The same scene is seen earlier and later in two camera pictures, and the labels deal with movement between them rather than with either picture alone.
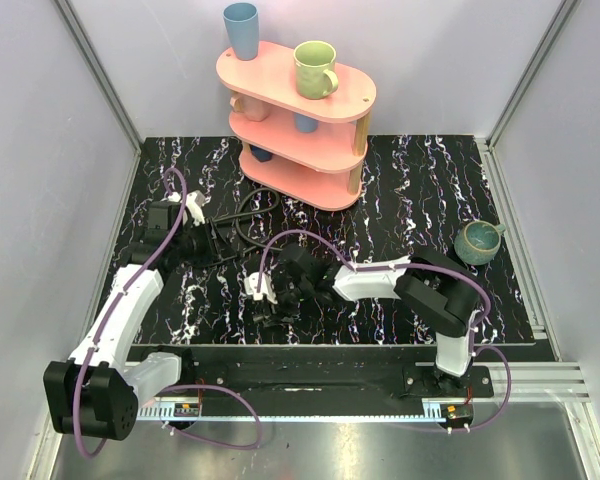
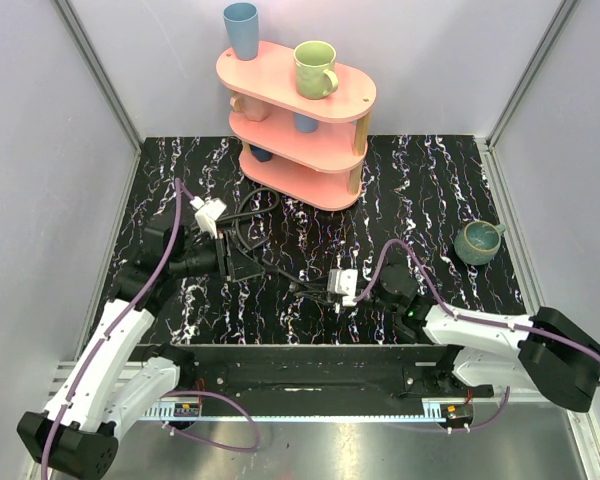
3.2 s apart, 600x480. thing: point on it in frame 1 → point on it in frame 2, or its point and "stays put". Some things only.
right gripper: (275, 316) → (332, 297)
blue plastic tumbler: (242, 19) stays put
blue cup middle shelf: (305, 124) stays put
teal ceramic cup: (478, 241) stays put
